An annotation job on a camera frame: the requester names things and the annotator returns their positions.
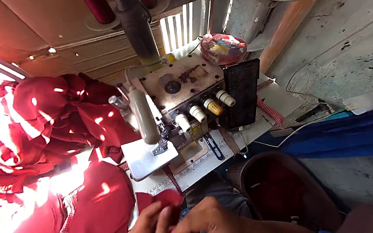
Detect person's left hand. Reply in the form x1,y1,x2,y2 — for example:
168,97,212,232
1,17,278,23
128,201,174,233

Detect person's right hand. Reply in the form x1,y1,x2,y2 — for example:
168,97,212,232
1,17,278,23
170,196,249,233

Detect small red fabric piece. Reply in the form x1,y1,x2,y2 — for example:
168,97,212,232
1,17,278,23
135,189,184,228

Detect person's right forearm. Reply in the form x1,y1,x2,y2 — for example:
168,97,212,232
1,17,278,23
242,217,313,233

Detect person's legs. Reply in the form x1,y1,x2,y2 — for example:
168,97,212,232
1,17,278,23
184,172,255,221

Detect red checkered fabric strip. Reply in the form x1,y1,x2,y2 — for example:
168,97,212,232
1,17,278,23
163,165,182,195
257,94,285,130

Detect white measuring tape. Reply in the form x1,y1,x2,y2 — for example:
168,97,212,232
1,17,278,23
138,121,255,195

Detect dark blue thread snips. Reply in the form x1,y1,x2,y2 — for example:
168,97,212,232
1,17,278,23
203,132,225,161

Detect dark red plastic basket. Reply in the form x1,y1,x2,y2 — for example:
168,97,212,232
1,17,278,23
226,151,346,233

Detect grey sewing machine lamp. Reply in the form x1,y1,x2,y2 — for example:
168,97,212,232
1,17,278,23
124,58,176,145

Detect pile of red fabric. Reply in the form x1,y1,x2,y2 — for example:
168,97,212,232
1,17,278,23
0,73,141,233

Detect black smartphone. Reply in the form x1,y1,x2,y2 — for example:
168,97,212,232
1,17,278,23
223,58,260,132

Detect overlock sewing machine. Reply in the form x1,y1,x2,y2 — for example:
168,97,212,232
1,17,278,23
108,53,236,182

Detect blue cloth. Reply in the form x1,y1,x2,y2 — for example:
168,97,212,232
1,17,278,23
246,101,373,159

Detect round transparent red-rimmed tub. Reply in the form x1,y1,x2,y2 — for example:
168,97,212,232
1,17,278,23
200,33,248,66

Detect person's body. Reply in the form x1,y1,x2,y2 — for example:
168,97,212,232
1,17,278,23
335,203,373,233

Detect black thread stand pole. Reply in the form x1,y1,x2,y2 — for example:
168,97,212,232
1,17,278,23
115,0,160,65

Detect brown cardboard sheet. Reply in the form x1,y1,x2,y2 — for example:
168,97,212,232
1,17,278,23
0,0,164,85

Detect white cable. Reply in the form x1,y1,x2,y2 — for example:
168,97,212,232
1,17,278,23
254,103,336,148

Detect wooden post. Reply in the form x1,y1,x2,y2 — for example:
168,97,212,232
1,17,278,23
259,0,316,74

